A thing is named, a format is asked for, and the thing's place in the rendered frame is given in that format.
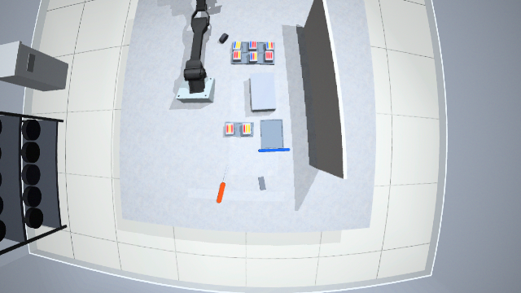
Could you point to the orange-handled screwdriver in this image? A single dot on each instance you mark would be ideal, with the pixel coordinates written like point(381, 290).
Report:
point(222, 187)

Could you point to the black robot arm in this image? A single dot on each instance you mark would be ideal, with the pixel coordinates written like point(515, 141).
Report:
point(195, 72)

